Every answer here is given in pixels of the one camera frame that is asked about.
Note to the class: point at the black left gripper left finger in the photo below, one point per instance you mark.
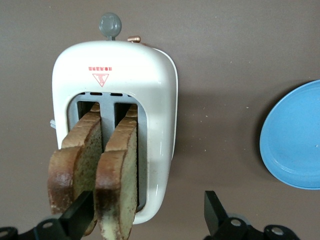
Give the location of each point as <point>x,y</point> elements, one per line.
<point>77,215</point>

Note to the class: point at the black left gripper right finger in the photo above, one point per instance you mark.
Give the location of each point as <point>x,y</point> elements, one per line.
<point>215,216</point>

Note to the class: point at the brown toast slice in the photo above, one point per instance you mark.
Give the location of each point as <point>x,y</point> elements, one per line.
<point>117,170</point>
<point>75,150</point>

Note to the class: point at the blue plate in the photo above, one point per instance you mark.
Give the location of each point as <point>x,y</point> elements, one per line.
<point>295,137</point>

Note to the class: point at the white two-slot toaster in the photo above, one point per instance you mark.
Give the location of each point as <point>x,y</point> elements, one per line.
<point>155,100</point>

